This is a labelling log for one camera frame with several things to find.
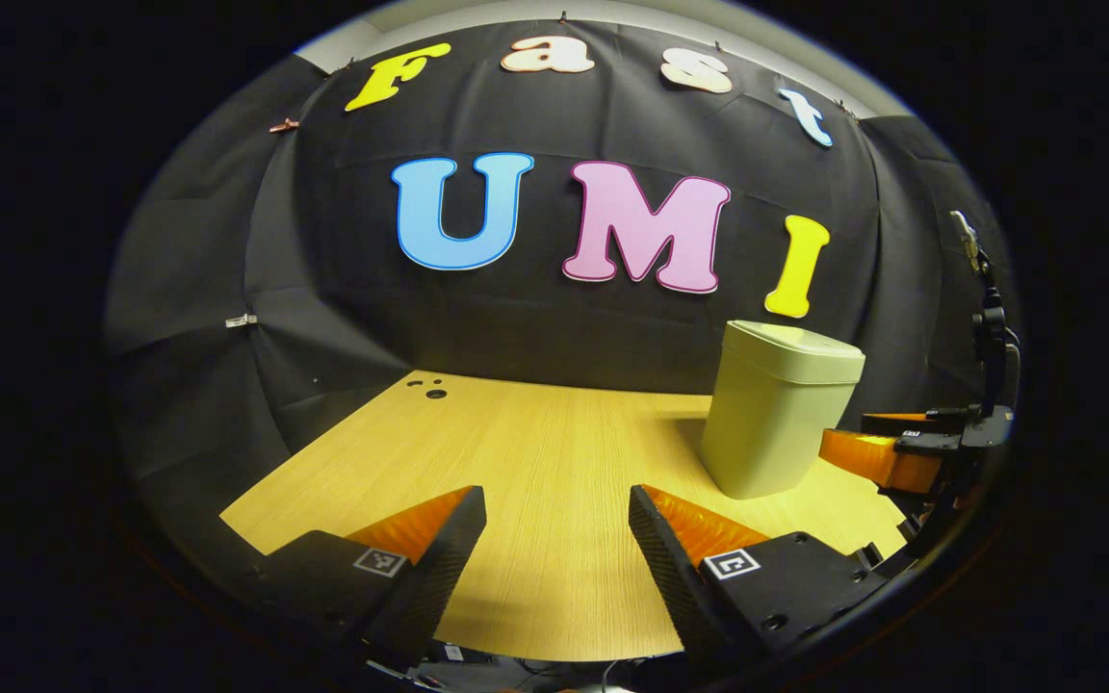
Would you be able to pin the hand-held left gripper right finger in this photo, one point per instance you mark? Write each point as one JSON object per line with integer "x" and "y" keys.
{"x": 660, "y": 553}

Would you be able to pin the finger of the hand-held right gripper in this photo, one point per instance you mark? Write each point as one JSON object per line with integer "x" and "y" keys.
{"x": 911, "y": 421}
{"x": 863, "y": 457}

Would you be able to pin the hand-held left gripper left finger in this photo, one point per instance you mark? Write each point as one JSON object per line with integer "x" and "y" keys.
{"x": 449, "y": 549}

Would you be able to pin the green desktop garbage bin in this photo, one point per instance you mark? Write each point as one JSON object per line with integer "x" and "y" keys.
{"x": 776, "y": 414}

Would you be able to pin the wooden desktop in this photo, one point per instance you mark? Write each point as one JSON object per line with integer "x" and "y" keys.
{"x": 535, "y": 452}

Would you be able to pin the black backdrop cloth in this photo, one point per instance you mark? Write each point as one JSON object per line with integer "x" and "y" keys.
{"x": 535, "y": 327}

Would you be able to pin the small white cloth clip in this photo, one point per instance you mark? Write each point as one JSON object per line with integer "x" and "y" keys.
{"x": 241, "y": 320}

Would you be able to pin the small copper cloth clip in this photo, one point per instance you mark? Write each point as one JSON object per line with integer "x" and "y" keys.
{"x": 284, "y": 125}

